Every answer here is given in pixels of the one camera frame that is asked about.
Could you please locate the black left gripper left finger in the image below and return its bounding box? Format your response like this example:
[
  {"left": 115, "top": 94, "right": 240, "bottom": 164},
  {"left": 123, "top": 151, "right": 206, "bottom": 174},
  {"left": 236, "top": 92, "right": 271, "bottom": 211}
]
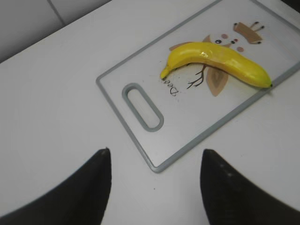
[{"left": 0, "top": 148, "right": 111, "bottom": 225}]

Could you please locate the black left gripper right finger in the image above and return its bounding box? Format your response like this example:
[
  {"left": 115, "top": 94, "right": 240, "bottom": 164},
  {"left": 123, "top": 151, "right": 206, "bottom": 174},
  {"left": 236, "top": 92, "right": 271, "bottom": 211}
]
[{"left": 200, "top": 149, "right": 300, "bottom": 225}]

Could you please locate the white grey-rimmed cutting board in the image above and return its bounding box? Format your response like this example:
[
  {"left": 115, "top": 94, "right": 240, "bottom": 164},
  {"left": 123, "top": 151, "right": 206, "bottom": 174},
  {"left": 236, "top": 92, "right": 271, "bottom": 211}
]
[{"left": 96, "top": 0, "right": 300, "bottom": 173}]

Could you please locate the yellow plastic banana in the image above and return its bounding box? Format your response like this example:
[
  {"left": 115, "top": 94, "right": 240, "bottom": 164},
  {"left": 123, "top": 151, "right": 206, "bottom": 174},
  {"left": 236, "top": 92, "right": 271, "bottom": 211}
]
[{"left": 160, "top": 42, "right": 272, "bottom": 88}]

